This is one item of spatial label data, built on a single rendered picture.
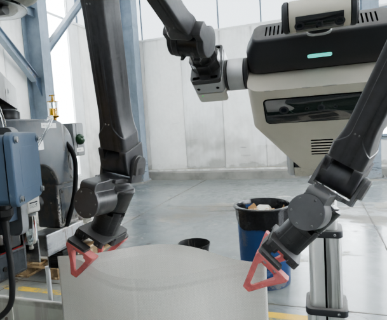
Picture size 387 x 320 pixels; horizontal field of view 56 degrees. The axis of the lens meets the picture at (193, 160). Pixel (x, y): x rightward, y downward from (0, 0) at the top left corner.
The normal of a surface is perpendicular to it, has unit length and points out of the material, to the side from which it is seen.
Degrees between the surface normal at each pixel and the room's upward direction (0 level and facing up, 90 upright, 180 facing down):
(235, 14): 90
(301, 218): 77
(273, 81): 40
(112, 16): 102
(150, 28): 90
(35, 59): 90
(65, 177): 90
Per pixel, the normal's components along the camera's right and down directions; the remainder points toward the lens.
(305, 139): -0.21, 0.72
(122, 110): 0.87, 0.20
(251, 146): -0.32, 0.11
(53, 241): 0.95, -0.03
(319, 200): -0.50, -0.12
